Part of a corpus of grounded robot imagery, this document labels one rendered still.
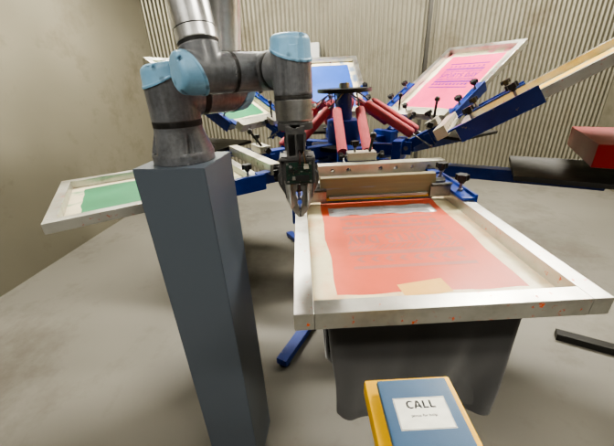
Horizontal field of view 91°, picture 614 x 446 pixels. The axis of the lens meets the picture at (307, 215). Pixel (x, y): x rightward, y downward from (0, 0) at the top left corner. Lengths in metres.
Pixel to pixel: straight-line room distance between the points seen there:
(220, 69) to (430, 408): 0.63
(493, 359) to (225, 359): 0.75
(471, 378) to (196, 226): 0.80
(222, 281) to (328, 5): 3.89
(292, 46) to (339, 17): 3.78
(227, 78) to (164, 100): 0.20
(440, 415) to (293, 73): 0.57
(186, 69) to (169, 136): 0.23
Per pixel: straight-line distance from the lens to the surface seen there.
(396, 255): 0.81
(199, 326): 1.02
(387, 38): 4.38
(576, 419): 1.94
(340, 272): 0.73
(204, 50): 0.63
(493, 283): 0.78
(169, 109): 0.79
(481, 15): 4.64
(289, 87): 0.60
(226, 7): 0.83
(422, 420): 0.49
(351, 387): 0.89
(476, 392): 1.03
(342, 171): 1.30
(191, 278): 0.91
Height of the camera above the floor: 1.37
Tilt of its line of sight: 24 degrees down
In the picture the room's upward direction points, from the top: 3 degrees counter-clockwise
